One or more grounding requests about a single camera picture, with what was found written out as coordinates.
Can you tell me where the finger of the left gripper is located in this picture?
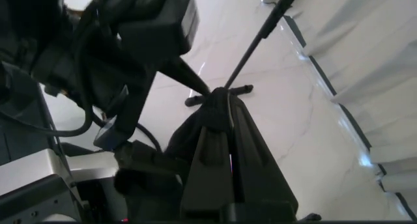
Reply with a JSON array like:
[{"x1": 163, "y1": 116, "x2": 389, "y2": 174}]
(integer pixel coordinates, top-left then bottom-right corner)
[{"x1": 113, "y1": 140, "x2": 190, "y2": 195}]

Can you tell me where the black cable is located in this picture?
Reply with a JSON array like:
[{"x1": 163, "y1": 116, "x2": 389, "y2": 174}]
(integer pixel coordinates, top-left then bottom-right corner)
[
  {"x1": 135, "y1": 122, "x2": 163, "y2": 153},
  {"x1": 0, "y1": 18, "x2": 96, "y2": 138}
]

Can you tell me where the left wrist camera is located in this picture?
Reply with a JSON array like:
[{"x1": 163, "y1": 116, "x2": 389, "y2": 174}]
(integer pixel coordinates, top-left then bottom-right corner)
[{"x1": 94, "y1": 0, "x2": 200, "y2": 64}]

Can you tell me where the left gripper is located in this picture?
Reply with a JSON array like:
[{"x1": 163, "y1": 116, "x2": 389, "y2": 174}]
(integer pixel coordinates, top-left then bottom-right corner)
[{"x1": 32, "y1": 21, "x2": 211, "y2": 150}]

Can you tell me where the black garment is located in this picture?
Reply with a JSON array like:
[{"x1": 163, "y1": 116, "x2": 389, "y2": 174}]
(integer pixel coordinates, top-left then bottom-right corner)
[{"x1": 164, "y1": 86, "x2": 233, "y2": 175}]

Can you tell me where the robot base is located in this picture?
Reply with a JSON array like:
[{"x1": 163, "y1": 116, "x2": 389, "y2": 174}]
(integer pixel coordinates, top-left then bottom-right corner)
[{"x1": 0, "y1": 64, "x2": 130, "y2": 224}]

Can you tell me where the white curtain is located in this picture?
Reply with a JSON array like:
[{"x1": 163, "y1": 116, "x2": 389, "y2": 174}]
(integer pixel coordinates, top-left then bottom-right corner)
[{"x1": 260, "y1": 0, "x2": 417, "y2": 218}]

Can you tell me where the black clothes rack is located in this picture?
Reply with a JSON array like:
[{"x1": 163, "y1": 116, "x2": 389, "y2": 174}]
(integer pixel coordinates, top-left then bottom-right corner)
[{"x1": 184, "y1": 0, "x2": 303, "y2": 107}]

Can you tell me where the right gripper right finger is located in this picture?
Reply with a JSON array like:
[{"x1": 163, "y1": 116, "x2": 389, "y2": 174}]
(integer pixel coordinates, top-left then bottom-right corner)
[{"x1": 227, "y1": 92, "x2": 299, "y2": 222}]

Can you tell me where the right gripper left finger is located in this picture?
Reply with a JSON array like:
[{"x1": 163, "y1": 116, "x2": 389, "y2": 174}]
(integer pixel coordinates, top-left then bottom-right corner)
[{"x1": 179, "y1": 126, "x2": 235, "y2": 222}]

